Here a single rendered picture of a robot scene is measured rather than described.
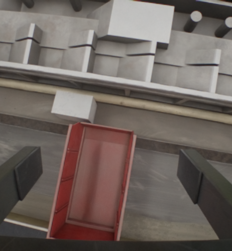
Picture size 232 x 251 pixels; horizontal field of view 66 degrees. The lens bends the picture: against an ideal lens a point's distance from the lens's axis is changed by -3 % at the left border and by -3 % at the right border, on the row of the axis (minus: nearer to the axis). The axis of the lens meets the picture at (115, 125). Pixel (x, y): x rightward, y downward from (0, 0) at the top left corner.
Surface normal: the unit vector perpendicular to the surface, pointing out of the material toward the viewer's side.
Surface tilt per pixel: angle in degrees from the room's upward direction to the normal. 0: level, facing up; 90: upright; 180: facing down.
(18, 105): 0
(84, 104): 0
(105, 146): 0
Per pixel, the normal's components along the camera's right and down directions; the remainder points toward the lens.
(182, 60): -0.06, 0.00
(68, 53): -0.54, -0.08
